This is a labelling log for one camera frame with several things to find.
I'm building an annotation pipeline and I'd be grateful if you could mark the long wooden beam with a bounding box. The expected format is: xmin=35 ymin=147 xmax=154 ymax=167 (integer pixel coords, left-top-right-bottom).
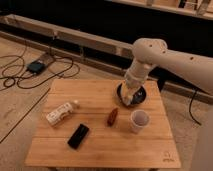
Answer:
xmin=0 ymin=13 xmax=213 ymax=101

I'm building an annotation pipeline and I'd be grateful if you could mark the wooden table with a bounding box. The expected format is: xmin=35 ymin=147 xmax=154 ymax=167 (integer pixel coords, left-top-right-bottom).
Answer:
xmin=25 ymin=79 xmax=181 ymax=168

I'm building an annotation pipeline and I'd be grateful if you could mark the black cable right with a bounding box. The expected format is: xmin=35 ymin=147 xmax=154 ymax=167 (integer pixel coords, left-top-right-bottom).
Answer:
xmin=188 ymin=89 xmax=203 ymax=126

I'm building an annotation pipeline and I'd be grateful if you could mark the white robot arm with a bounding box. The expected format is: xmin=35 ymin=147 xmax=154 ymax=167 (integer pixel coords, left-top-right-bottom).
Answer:
xmin=125 ymin=38 xmax=213 ymax=95

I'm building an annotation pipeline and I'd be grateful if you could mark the black remote control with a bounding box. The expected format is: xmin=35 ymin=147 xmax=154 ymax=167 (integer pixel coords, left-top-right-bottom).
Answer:
xmin=68 ymin=124 xmax=89 ymax=149

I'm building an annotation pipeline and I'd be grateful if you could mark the black bowl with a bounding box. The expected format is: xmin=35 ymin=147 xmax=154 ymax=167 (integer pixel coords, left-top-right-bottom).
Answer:
xmin=116 ymin=84 xmax=147 ymax=106

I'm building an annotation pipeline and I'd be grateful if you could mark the brown wooden object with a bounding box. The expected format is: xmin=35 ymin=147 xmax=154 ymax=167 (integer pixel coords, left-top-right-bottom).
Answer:
xmin=107 ymin=108 xmax=118 ymax=126

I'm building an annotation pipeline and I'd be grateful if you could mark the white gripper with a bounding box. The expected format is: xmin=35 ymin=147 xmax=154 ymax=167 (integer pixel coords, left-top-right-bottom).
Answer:
xmin=124 ymin=69 xmax=147 ymax=89

